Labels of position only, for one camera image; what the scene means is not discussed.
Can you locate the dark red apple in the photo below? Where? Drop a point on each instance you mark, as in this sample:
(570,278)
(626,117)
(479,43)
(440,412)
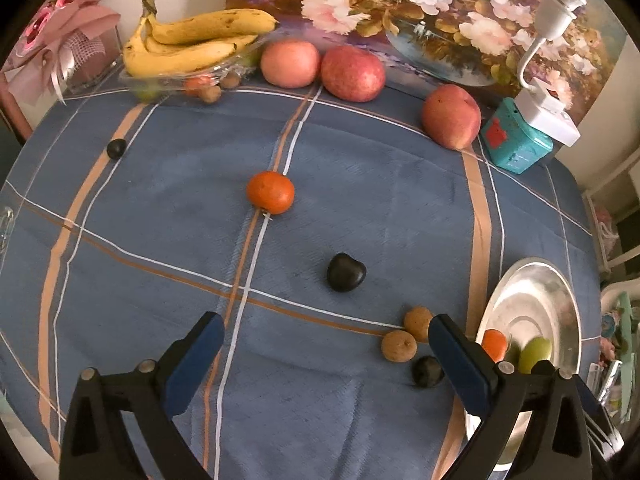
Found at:
(352,74)

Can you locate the green mango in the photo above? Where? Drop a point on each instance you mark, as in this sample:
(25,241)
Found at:
(536,350)

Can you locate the clear glass fruit tray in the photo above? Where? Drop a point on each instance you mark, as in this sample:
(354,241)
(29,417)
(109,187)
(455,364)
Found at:
(204,85)

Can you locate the dark plum near plate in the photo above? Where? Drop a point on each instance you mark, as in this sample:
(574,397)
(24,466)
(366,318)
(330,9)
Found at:
(427,372)

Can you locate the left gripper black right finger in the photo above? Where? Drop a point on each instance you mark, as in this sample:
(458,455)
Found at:
(556,443)

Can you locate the red apple near box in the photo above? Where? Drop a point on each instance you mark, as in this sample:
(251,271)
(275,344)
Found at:
(451,117)

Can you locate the silver metal plate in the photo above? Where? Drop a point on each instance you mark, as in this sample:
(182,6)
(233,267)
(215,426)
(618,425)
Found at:
(534,299)

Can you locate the blue plaid tablecloth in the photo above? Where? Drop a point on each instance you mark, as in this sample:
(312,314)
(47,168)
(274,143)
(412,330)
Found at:
(110,261)

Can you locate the small dark plum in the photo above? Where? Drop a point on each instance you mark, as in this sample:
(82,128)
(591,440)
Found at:
(116,148)

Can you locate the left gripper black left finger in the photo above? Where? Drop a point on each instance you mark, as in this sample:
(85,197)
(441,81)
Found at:
(96,443)

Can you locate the large orange tangerine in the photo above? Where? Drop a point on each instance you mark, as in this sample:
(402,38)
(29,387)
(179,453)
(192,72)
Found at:
(495,344)

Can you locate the floral painting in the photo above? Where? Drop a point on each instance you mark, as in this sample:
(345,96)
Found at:
(476,43)

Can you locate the teal tin box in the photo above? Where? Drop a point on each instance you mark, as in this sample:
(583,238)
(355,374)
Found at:
(512,144)

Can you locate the yellow banana bunch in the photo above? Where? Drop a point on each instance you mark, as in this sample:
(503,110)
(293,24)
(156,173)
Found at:
(192,44)

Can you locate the dark plum middle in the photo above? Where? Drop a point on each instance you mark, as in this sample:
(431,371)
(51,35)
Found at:
(345,273)

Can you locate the pink flower bouquet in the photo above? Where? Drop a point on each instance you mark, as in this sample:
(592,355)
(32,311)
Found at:
(61,37)

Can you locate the brown kiwi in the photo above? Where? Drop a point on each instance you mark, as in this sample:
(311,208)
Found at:
(398,346)
(417,321)

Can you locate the pale pink apple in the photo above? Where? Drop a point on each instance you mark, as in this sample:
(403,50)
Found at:
(290,63)

